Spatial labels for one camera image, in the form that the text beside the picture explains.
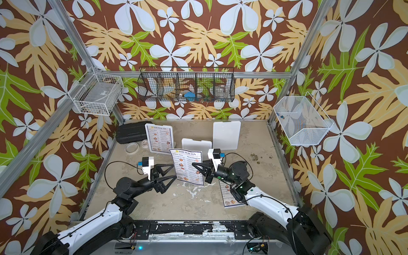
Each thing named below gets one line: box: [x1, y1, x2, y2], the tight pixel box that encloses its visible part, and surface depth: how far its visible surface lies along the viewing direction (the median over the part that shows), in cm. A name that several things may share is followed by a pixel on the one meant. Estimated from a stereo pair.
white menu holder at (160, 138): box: [144, 123, 174, 155], surface depth 96 cm
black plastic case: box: [115, 121, 153, 144], surface depth 107 cm
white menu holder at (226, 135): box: [212, 121, 242, 150], surface depth 96 cm
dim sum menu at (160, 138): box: [144, 123, 174, 155], surface depth 96 cm
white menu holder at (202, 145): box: [181, 138, 213, 161], surface depth 84 cm
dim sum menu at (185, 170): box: [168, 148, 204, 186], surface depth 69 cm
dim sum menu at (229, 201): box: [218, 180, 246, 209], surface depth 85 cm
